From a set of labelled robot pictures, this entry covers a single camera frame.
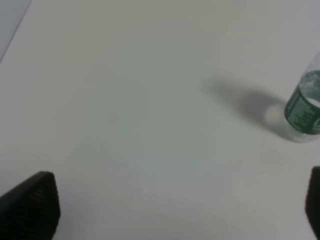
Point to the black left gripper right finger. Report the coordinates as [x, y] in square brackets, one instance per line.
[312, 201]

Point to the clear green-label water bottle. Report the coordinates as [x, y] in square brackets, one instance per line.
[302, 111]

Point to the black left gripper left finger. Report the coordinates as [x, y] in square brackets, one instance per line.
[31, 210]

